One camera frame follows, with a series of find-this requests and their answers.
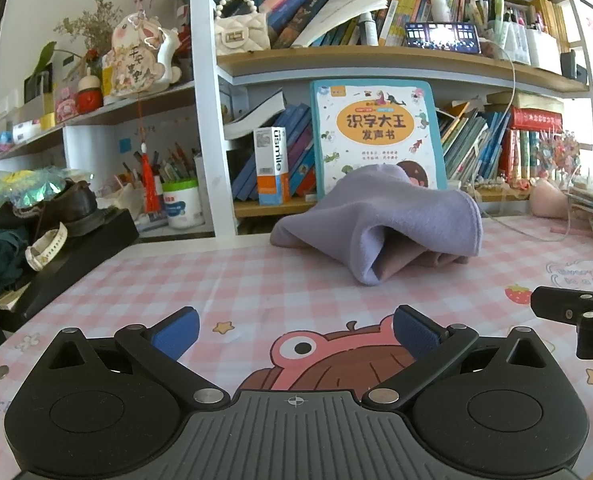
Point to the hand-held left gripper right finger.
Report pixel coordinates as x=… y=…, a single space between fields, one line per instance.
x=416 y=332

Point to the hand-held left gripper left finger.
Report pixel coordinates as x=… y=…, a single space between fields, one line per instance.
x=179 y=332

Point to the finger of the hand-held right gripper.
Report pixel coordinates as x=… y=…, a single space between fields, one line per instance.
x=556 y=305

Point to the purple and pink sweater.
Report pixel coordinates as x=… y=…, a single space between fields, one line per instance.
x=376 y=210

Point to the pink round plush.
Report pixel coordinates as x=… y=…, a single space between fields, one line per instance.
x=548 y=200

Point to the pink checked cartoon desk mat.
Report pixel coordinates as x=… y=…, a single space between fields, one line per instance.
x=276 y=285

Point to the white can with green lid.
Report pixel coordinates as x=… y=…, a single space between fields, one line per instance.
x=184 y=207

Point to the black box stand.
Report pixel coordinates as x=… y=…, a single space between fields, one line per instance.
x=91 y=240

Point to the white canvas pouch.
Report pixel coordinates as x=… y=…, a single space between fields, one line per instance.
x=124 y=200

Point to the white wrist watch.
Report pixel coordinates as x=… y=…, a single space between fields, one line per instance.
x=46 y=252

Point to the bunch of pens and pencils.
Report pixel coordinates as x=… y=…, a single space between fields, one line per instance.
x=176 y=167

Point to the brown leather shoe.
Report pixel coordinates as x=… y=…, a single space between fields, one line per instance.
x=71 y=205

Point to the row of thin colourful books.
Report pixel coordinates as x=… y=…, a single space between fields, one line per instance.
x=476 y=140

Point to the white and orange carton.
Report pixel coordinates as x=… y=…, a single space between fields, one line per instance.
x=276 y=160

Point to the small black device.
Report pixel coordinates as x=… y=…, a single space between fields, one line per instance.
x=568 y=64

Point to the teal children's picture book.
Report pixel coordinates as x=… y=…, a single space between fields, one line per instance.
x=376 y=125

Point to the iridescent plastic bag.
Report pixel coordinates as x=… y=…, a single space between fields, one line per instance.
x=6 y=192

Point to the white and wood bookshelf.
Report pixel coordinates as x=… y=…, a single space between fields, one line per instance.
x=204 y=110

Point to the white pen organizer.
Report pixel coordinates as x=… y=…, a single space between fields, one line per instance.
x=541 y=50

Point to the row of blue books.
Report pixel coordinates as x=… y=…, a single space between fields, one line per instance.
x=296 y=130

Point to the red and white doll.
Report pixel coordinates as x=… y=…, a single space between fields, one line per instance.
x=89 y=100

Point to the pink cartoon box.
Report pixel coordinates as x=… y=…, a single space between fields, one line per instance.
x=66 y=107

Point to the cartoon hanging charm red tassel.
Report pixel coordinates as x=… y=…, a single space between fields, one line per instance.
x=131 y=60

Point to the smartphone with lit screen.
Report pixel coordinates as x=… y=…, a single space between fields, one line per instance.
x=441 y=37

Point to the cream quilted pearl handbag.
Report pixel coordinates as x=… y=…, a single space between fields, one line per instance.
x=241 y=32

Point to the green leaf plant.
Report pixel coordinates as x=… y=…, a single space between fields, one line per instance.
x=44 y=55

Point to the shelf of mixed leaning books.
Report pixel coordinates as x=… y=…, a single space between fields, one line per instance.
x=416 y=5

